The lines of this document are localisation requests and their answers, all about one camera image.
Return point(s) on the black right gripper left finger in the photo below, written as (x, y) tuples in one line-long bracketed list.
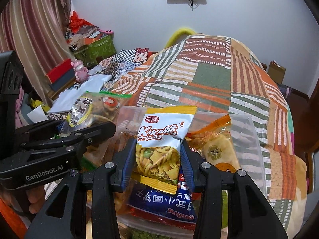
[(64, 212)]

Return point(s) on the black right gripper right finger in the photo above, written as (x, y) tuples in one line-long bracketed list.
[(249, 213)]

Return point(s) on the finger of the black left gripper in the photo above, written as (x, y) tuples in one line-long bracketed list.
[(39, 131), (92, 134)]

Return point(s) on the cat ear crisps bag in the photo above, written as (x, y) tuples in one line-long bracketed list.
[(91, 109)]

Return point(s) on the blue snack bag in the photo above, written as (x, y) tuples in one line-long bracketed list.
[(159, 207)]

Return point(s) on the white yellow kakaka snack bag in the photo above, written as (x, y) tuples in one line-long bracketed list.
[(158, 146)]

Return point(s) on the left hand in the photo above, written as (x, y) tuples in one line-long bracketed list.
[(36, 197)]

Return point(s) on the white cloth on bed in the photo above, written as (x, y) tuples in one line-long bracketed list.
[(68, 97)]

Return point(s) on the red flat box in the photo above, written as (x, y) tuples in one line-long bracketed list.
[(64, 69)]

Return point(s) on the pink plush toy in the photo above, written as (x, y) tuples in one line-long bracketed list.
[(81, 72)]

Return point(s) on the orange rice cracker packet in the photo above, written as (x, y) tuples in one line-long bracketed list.
[(214, 143)]

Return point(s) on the green storage box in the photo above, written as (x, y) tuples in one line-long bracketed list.
[(92, 54)]

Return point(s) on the clear plastic storage bin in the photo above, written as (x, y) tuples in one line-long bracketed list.
[(248, 151)]

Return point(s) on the striped pink curtain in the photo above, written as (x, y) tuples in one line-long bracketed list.
[(35, 29)]

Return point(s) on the red plastic bag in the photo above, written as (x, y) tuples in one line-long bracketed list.
[(76, 23)]

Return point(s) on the yellow curved headboard pillow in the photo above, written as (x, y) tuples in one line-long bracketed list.
[(181, 32)]

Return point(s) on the patchwork striped bed blanket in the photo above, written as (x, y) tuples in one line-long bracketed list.
[(220, 74)]

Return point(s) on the brown cardboard box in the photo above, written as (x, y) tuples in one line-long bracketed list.
[(276, 72)]

